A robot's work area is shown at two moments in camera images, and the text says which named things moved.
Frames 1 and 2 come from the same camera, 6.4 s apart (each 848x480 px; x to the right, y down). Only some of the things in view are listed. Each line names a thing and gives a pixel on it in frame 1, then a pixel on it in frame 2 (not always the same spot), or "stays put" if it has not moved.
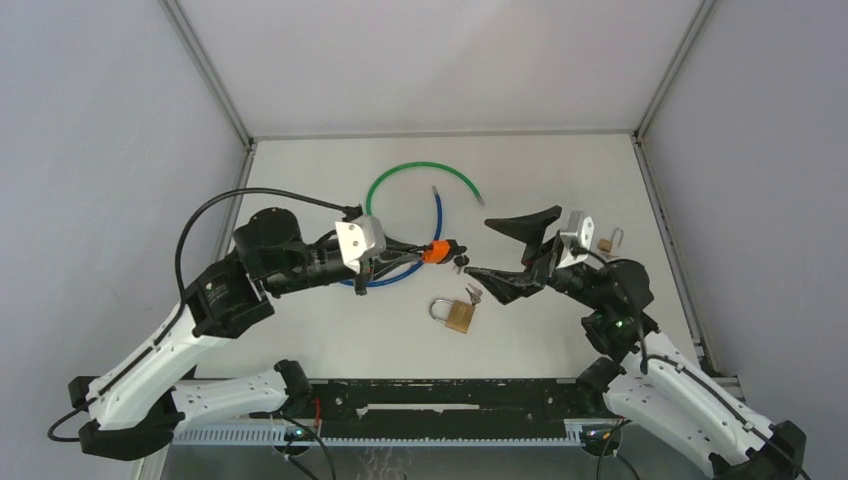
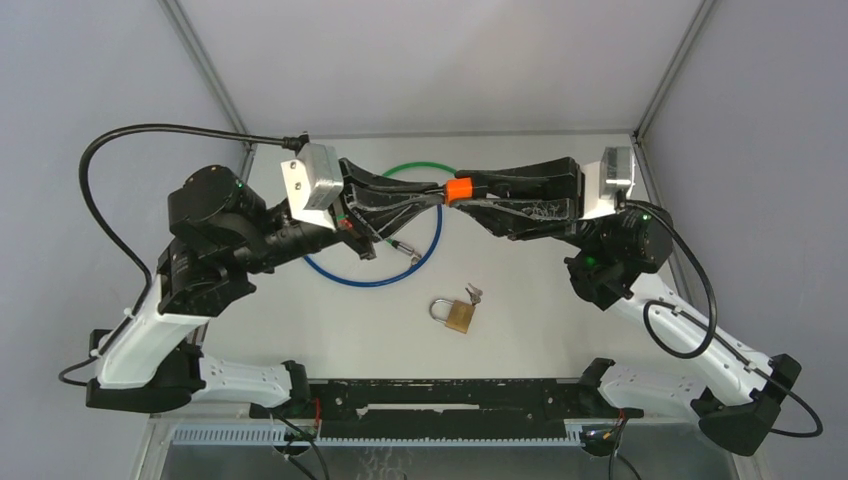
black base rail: x=449 y=407 stays put
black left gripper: x=384 y=263 → x=390 y=214
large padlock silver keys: x=474 y=293 stays put
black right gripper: x=539 y=260 → x=521 y=218
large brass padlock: x=460 y=316 stays put
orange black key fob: x=442 y=251 → x=458 y=189
